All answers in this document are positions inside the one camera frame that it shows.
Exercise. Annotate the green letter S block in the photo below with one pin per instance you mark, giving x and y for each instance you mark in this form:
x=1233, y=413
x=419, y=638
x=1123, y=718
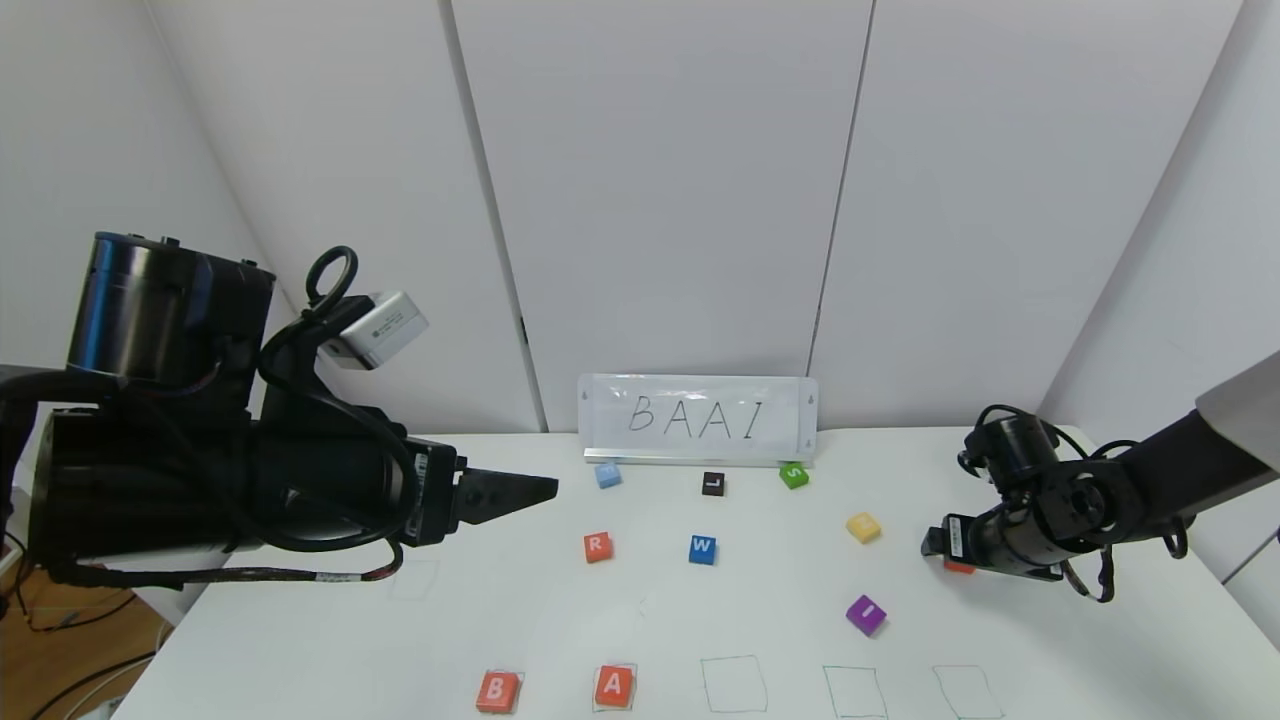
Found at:
x=794, y=474

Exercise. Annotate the orange letter R block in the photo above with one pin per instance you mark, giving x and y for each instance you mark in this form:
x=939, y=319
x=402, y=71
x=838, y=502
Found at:
x=597, y=546

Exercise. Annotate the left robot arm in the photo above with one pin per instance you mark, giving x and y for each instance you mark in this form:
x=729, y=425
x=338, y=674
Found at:
x=150, y=470

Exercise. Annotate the orange letter B block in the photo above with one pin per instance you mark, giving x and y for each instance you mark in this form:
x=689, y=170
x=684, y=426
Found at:
x=498, y=691

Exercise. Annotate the black letter L block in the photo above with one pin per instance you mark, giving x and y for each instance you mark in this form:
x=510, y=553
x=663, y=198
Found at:
x=713, y=484

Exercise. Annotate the blue letter W block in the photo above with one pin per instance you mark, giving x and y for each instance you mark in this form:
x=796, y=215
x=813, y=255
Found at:
x=702, y=549

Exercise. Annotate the clear sign holder BAAI paper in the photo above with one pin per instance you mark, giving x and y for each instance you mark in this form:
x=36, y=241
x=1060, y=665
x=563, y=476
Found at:
x=700, y=416

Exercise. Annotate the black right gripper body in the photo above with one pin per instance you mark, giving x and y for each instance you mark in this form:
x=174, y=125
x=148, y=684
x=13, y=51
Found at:
x=953, y=540

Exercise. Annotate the yellow letter N block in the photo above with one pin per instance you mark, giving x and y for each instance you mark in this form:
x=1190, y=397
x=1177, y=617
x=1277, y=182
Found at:
x=864, y=526

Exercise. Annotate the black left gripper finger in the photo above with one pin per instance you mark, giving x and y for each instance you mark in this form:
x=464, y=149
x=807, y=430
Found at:
x=490, y=500
x=500, y=477

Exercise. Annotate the light blue letter block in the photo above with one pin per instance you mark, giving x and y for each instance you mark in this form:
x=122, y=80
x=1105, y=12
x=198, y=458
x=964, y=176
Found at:
x=607, y=474

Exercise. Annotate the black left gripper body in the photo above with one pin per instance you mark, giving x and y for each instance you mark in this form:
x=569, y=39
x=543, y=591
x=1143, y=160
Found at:
x=436, y=494

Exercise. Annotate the purple letter I block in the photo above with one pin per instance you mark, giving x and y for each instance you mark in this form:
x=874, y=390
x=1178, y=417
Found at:
x=866, y=613

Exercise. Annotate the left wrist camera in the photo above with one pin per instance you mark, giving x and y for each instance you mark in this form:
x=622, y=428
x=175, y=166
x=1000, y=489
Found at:
x=385, y=325

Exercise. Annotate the orange letter A block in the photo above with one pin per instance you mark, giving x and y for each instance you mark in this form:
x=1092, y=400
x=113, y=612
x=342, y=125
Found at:
x=960, y=568
x=615, y=686

